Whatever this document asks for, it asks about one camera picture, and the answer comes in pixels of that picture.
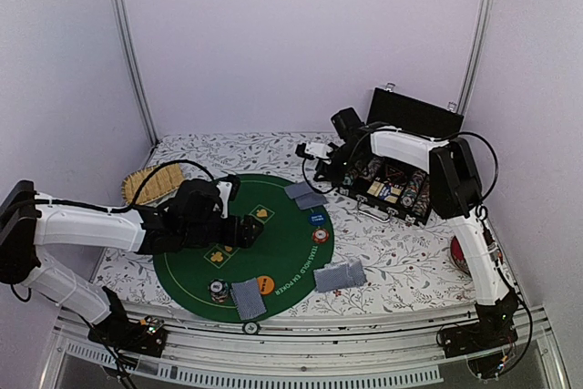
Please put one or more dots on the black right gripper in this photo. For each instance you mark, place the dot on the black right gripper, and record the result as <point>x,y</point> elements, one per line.
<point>332,175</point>

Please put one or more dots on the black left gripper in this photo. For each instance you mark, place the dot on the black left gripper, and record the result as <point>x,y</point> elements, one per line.
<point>246,238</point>

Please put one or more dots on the dealt cards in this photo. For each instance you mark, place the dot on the dealt cards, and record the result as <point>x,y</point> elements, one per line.
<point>304,196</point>
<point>248,299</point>

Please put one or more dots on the blue small blind button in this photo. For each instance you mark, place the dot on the blue small blind button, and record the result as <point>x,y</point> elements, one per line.
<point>317,219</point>

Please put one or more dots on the small chip stack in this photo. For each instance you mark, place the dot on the small chip stack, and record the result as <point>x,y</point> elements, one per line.
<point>320,236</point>

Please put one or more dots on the orange big blind button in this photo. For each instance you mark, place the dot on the orange big blind button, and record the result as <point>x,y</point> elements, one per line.
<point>266,284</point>

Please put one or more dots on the blue checked card deck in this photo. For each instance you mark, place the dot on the blue checked card deck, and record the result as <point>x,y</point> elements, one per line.
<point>343,275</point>

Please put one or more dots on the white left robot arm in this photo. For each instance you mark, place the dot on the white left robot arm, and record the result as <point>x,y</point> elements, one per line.
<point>31,222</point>

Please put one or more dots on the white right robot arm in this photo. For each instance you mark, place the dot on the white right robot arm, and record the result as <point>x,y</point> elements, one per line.
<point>457,197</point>

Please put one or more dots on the woven bamboo tray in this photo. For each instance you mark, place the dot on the woven bamboo tray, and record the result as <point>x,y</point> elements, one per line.
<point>163,183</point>

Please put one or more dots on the red triangle all-in marker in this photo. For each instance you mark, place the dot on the red triangle all-in marker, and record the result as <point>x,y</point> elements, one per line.
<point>391,173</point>

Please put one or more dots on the boxed card deck in case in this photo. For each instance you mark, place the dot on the boxed card deck in case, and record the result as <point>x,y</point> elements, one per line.
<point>387,192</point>

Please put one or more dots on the black poker chip case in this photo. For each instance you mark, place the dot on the black poker chip case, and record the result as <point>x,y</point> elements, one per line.
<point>402,132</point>

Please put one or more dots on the green round poker mat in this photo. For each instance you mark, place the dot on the green round poker mat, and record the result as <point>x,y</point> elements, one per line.
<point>284,251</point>

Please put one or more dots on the red floral bowl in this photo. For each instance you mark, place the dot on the red floral bowl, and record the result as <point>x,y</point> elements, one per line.
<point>458,257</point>

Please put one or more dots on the aluminium right corner post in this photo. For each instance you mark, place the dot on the aluminium right corner post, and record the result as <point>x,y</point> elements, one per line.
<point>476,49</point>

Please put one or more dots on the aluminium corner post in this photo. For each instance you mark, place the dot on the aluminium corner post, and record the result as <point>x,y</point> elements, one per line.
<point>476,49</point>
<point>131,61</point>

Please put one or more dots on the aluminium left corner post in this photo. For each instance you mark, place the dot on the aluminium left corner post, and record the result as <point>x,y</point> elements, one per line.
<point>131,61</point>

